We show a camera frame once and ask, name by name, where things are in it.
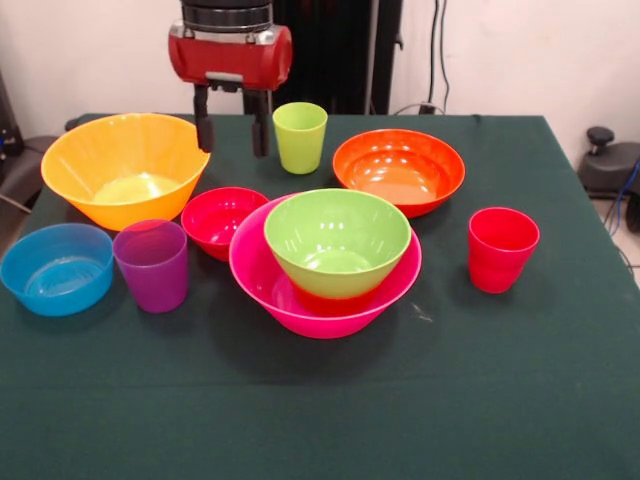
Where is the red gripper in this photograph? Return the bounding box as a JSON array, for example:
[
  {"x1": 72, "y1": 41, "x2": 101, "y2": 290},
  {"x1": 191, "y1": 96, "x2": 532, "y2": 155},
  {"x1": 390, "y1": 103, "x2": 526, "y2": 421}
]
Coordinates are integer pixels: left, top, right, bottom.
[{"x1": 167, "y1": 19, "x2": 294, "y2": 159}]

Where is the green cup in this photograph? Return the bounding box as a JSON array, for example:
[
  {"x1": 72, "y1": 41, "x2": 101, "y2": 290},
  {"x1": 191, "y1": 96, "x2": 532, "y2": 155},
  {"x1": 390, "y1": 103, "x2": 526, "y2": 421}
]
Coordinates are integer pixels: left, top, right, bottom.
[{"x1": 271, "y1": 101, "x2": 329, "y2": 176}]

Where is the green bowl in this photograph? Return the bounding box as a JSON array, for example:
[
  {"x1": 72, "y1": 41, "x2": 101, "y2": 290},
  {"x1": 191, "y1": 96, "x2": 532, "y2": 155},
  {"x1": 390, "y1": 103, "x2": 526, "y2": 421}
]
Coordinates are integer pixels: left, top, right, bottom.
[{"x1": 263, "y1": 188, "x2": 413, "y2": 300}]

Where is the wide red-orange bowl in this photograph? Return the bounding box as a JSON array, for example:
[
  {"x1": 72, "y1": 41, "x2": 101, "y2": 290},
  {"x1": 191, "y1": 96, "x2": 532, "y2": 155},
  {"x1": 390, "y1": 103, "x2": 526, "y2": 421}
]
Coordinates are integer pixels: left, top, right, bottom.
[{"x1": 332, "y1": 128, "x2": 466, "y2": 219}]

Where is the small red-orange bowl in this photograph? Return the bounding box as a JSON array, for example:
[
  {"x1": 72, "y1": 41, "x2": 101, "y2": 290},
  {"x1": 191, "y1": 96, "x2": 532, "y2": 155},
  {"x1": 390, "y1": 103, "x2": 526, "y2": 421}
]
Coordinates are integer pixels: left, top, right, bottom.
[{"x1": 292, "y1": 280, "x2": 380, "y2": 317}]

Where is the small crimson bowl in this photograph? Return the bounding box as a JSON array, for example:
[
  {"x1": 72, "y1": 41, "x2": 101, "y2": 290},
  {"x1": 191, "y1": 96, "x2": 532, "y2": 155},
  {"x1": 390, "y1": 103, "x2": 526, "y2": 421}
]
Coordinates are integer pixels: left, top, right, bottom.
[{"x1": 180, "y1": 186, "x2": 271, "y2": 263}]

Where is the large orange bowl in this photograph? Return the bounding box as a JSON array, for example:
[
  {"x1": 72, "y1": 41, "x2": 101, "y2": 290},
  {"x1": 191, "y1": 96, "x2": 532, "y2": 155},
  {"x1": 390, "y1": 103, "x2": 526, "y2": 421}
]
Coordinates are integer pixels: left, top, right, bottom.
[{"x1": 40, "y1": 112, "x2": 212, "y2": 233}]

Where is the large pink bowl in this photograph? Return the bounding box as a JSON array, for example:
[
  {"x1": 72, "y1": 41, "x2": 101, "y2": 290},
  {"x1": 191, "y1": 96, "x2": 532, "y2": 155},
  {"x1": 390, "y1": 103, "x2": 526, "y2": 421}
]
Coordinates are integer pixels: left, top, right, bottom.
[{"x1": 228, "y1": 192, "x2": 424, "y2": 340}]

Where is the purple cup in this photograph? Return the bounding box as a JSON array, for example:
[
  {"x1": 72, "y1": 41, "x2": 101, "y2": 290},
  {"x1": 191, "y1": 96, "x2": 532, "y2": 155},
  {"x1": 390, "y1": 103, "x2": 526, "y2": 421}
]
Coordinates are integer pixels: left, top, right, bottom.
[{"x1": 112, "y1": 218, "x2": 189, "y2": 315}]

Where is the black computer case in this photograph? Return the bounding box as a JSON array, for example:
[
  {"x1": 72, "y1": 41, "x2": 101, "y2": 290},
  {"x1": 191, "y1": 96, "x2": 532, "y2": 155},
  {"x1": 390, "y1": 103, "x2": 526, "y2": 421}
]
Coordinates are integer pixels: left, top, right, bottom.
[{"x1": 0, "y1": 69, "x2": 25, "y2": 161}]

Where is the blue bowl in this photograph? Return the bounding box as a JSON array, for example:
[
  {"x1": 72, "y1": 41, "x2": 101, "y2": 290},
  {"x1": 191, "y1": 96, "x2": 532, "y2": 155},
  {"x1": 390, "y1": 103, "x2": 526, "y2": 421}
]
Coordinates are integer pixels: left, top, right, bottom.
[{"x1": 0, "y1": 222, "x2": 115, "y2": 318}]

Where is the dark green tablecloth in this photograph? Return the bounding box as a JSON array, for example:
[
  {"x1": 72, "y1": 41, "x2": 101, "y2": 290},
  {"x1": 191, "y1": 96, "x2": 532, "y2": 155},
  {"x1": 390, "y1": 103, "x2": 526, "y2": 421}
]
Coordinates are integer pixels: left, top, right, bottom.
[{"x1": 0, "y1": 113, "x2": 640, "y2": 480}]

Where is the crimson cup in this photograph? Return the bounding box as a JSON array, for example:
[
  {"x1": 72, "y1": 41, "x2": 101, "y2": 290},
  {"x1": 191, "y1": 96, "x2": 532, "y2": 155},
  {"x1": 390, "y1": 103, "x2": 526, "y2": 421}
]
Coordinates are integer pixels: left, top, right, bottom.
[{"x1": 468, "y1": 206, "x2": 541, "y2": 295}]

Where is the black hanging cable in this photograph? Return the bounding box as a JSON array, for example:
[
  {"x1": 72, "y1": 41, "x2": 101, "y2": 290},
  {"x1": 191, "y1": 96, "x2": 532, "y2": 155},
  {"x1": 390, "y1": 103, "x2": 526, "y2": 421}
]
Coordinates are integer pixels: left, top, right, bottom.
[{"x1": 427, "y1": 0, "x2": 451, "y2": 114}]

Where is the black pedestal leg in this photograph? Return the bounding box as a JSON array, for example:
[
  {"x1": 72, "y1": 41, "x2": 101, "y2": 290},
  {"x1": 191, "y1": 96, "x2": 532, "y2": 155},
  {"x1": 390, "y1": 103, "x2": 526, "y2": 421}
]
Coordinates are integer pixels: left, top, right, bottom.
[{"x1": 577, "y1": 125, "x2": 640, "y2": 201}]

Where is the blue floor cable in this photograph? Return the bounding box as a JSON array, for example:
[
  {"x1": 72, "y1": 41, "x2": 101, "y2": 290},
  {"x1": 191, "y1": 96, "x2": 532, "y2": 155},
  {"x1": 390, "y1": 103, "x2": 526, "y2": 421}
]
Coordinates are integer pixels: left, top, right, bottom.
[{"x1": 604, "y1": 158, "x2": 640, "y2": 236}]

